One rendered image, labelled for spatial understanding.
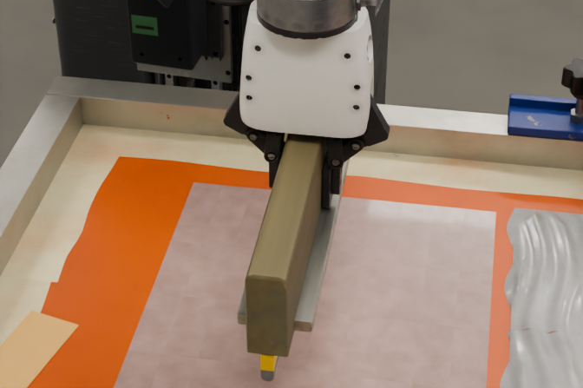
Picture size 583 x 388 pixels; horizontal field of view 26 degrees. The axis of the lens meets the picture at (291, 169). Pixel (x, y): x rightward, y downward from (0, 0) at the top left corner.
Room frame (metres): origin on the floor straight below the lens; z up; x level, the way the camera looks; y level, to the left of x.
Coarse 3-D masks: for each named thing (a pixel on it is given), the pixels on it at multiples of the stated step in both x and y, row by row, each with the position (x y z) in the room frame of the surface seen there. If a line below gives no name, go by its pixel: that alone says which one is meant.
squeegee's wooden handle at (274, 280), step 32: (288, 160) 0.80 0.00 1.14; (320, 160) 0.81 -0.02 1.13; (288, 192) 0.75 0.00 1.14; (320, 192) 0.81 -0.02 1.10; (288, 224) 0.72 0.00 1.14; (256, 256) 0.68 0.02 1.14; (288, 256) 0.68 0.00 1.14; (256, 288) 0.66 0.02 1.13; (288, 288) 0.66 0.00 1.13; (256, 320) 0.66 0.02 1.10; (288, 320) 0.66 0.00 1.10; (256, 352) 0.66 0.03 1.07; (288, 352) 0.66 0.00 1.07
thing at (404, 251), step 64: (128, 192) 1.01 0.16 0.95; (192, 192) 1.01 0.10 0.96; (256, 192) 1.01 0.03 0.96; (384, 192) 1.01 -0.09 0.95; (448, 192) 1.01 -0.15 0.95; (128, 256) 0.91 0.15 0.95; (192, 256) 0.91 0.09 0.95; (384, 256) 0.91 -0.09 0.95; (448, 256) 0.91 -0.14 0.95; (512, 256) 0.91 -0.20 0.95; (448, 320) 0.82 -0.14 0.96
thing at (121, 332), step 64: (128, 320) 0.82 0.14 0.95; (192, 320) 0.82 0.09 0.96; (320, 320) 0.82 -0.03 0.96; (384, 320) 0.82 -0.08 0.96; (64, 384) 0.74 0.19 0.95; (128, 384) 0.74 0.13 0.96; (192, 384) 0.74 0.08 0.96; (256, 384) 0.74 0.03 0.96; (320, 384) 0.74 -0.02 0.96; (384, 384) 0.74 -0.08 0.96; (448, 384) 0.74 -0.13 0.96
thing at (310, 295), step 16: (336, 208) 0.82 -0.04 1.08; (320, 224) 0.80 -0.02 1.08; (320, 240) 0.78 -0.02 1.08; (320, 256) 0.76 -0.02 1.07; (320, 272) 0.74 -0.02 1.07; (304, 288) 0.72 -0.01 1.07; (320, 288) 0.73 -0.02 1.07; (240, 304) 0.70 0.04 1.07; (304, 304) 0.70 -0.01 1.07; (240, 320) 0.69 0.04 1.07; (304, 320) 0.69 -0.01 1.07
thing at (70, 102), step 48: (48, 96) 1.13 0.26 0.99; (96, 96) 1.13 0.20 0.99; (144, 96) 1.13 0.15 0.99; (192, 96) 1.13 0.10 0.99; (48, 144) 1.04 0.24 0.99; (384, 144) 1.08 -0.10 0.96; (432, 144) 1.07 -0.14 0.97; (480, 144) 1.06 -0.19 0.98; (528, 144) 1.05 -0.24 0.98; (576, 144) 1.04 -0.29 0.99; (0, 192) 0.96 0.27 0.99; (0, 240) 0.89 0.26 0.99
